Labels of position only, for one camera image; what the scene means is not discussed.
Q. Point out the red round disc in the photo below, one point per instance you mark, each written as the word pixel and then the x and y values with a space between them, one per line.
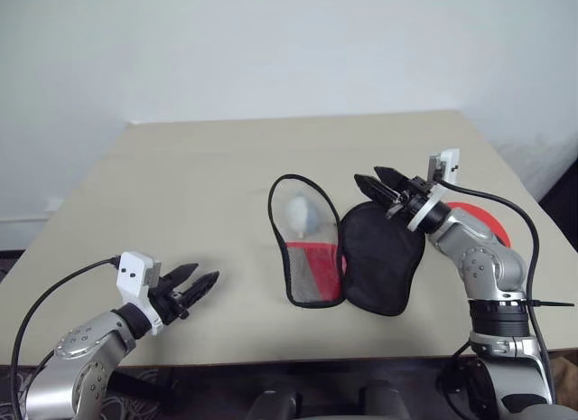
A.
pixel 490 223

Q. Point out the white small object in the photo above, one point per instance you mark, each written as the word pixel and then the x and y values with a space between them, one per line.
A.
pixel 296 211

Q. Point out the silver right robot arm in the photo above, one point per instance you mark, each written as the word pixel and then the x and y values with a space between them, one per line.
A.
pixel 492 266

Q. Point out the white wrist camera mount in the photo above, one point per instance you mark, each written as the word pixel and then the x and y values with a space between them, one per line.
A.
pixel 451 160
pixel 133 271

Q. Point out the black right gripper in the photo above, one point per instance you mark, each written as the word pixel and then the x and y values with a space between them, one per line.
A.
pixel 411 196

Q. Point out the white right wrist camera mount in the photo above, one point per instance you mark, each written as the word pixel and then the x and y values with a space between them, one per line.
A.
pixel 451 160

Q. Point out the black mesh zip pouch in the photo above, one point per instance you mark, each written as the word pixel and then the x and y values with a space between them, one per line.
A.
pixel 379 266

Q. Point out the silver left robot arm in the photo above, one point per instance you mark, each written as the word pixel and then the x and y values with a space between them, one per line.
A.
pixel 77 343

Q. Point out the dark rounded shape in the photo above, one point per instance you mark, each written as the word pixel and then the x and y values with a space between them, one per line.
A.
pixel 275 404
pixel 381 399

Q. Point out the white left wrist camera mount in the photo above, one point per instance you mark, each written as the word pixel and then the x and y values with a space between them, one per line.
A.
pixel 133 271

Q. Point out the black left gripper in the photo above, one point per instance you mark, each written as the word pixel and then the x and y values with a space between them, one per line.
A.
pixel 169 302

